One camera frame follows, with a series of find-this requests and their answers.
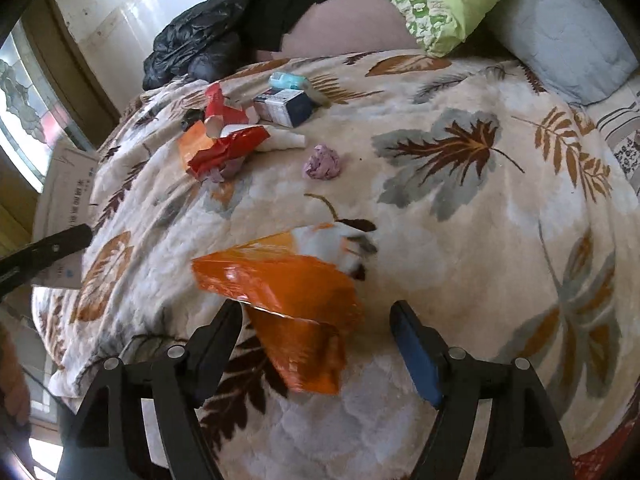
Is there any black puffer jacket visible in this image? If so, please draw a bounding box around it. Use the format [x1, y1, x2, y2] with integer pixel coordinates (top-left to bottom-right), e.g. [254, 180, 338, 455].
[142, 0, 252, 92]

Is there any white plastic bottle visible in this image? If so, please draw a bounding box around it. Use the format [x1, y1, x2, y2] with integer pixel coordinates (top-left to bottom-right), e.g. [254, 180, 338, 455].
[259, 127, 307, 154]

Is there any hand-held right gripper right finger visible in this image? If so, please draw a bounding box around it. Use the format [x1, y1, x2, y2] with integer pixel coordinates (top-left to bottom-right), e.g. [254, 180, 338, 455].
[390, 300, 576, 480]

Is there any black cloth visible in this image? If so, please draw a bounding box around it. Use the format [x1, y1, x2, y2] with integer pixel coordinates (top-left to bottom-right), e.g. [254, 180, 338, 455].
[244, 0, 367, 54]

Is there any orange plastic bag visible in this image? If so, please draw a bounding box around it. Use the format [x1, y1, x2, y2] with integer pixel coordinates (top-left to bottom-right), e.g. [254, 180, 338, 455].
[192, 224, 377, 396]

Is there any teal packet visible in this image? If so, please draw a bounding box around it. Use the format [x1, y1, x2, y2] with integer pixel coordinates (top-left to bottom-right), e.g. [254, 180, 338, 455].
[268, 71, 312, 93]

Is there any white and blue box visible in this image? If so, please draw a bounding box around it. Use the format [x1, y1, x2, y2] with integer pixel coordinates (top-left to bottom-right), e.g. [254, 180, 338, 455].
[252, 88, 316, 129]

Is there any person's left hand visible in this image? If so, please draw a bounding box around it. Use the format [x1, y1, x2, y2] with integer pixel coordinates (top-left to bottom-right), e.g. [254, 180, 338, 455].
[0, 321, 32, 426]

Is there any red foil wrapper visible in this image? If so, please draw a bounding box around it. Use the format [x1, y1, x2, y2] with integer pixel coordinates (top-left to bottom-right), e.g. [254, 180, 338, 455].
[187, 125, 271, 181]

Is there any small orange wrapper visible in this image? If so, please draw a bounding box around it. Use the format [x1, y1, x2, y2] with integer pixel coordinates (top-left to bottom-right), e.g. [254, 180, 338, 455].
[177, 122, 217, 171]

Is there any grey quilted pillow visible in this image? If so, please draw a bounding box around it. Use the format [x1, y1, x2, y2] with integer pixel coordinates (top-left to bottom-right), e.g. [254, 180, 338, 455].
[484, 0, 639, 107]

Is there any mauve sheet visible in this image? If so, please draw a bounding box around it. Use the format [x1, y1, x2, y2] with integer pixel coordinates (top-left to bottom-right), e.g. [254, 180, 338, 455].
[254, 0, 432, 62]

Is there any leaf print blanket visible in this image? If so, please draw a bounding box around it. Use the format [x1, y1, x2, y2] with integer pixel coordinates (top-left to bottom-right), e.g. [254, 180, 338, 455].
[31, 50, 640, 480]

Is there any purple crumpled paper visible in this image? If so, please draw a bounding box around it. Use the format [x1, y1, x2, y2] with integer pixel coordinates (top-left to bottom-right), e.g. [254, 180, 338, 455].
[302, 144, 341, 181]

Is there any orange plastic basket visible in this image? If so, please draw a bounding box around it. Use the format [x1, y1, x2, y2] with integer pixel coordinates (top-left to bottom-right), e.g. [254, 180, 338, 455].
[569, 437, 632, 477]

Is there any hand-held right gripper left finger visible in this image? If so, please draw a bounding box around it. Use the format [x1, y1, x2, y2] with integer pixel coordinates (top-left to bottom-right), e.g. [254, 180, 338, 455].
[55, 300, 243, 480]

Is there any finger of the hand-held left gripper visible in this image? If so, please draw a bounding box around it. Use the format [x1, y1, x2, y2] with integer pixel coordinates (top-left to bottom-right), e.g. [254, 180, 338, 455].
[0, 224, 94, 297]

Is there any striped pillow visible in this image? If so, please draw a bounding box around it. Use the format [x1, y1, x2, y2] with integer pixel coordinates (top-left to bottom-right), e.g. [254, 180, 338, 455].
[594, 79, 640, 188]

